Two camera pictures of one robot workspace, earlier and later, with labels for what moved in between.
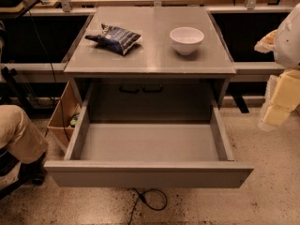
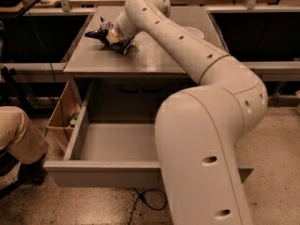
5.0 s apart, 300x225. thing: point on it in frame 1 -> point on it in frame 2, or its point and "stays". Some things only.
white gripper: x=289 y=44 -> x=116 y=34
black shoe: x=34 y=172 stays
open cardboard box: x=65 y=115 stays
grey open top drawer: x=148 y=155 stays
